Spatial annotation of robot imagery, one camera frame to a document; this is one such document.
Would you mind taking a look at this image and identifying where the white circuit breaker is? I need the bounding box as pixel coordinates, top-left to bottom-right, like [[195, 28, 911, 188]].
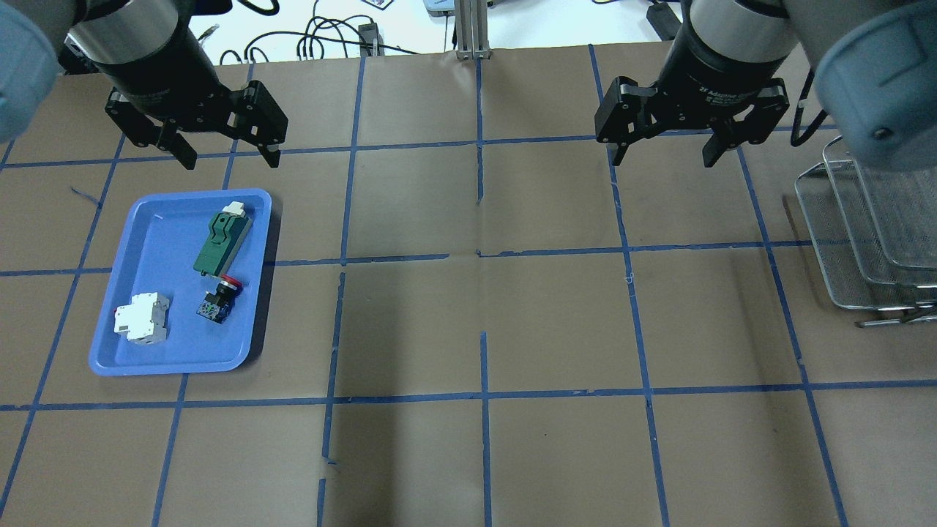
[[113, 291, 171, 345]]

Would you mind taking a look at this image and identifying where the metal wire mesh shelf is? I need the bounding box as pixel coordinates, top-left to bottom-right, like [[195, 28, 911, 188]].
[[794, 137, 936, 327]]

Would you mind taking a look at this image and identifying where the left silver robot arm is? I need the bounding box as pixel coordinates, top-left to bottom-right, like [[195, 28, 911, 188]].
[[1, 1, 288, 169]]

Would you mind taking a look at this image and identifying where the aluminium frame post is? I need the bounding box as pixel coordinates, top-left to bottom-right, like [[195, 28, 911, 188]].
[[454, 0, 492, 61]]

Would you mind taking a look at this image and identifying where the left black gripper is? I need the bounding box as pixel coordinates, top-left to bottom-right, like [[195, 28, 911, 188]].
[[89, 28, 288, 171]]

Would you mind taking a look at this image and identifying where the green terminal block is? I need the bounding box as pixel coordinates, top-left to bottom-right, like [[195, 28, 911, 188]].
[[192, 201, 253, 277]]

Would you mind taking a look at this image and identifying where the black power adapter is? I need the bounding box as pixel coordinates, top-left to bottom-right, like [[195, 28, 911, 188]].
[[357, 23, 384, 56]]

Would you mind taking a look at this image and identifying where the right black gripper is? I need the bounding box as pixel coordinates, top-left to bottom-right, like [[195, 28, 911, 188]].
[[594, 26, 790, 169]]

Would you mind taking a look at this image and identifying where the red emergency stop button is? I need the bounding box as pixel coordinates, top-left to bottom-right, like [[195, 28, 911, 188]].
[[196, 274, 243, 324]]

